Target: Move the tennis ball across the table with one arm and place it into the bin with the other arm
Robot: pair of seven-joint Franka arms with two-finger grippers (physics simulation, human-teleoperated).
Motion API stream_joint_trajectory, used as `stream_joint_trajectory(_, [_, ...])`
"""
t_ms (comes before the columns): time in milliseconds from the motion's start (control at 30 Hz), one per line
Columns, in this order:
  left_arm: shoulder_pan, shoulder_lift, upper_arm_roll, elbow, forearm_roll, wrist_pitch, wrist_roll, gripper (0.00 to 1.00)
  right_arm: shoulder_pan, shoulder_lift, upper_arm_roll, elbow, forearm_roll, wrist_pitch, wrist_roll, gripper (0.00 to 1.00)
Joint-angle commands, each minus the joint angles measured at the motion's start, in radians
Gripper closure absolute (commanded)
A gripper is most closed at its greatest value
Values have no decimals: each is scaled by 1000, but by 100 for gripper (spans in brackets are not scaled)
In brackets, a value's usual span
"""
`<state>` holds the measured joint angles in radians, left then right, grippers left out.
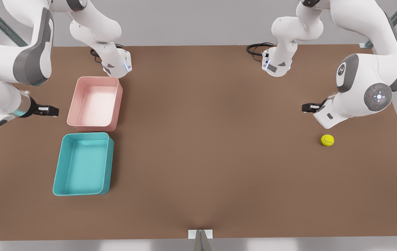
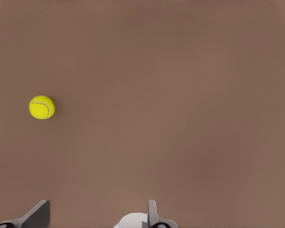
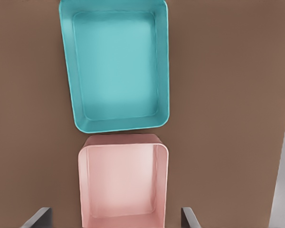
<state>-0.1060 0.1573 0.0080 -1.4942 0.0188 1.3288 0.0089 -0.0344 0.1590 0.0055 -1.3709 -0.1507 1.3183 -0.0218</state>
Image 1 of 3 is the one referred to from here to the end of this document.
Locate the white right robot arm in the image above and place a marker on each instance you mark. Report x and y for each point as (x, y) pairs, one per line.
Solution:
(31, 59)

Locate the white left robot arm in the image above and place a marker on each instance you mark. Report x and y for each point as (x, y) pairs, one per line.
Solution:
(365, 80)

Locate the silver frame post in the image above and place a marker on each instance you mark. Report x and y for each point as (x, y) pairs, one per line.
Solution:
(0, 22)
(201, 240)
(391, 21)

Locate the pink rectangular tray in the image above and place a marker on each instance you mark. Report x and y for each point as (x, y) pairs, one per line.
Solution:
(95, 104)

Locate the yellow tennis ball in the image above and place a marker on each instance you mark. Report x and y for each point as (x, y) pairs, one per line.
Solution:
(327, 140)

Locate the teal rectangular tray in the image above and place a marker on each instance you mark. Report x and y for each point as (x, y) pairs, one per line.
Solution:
(84, 164)

